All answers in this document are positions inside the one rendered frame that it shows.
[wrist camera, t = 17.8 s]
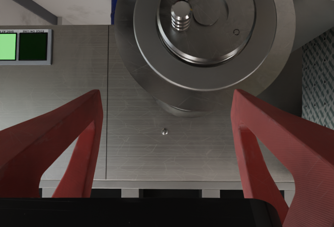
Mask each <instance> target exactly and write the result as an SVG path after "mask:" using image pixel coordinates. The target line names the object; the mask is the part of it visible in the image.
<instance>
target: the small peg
mask: <svg viewBox="0 0 334 227"><path fill-rule="evenodd" d="M191 15H192V6H191V4H190V3H189V2H188V1H186V0H177V1H176V2H174V3H173V5H172V7H171V24H172V27H173V29H174V30H176V31H178V32H184V31H186V30H187V29H188V28H189V27H190V22H191Z"/></svg>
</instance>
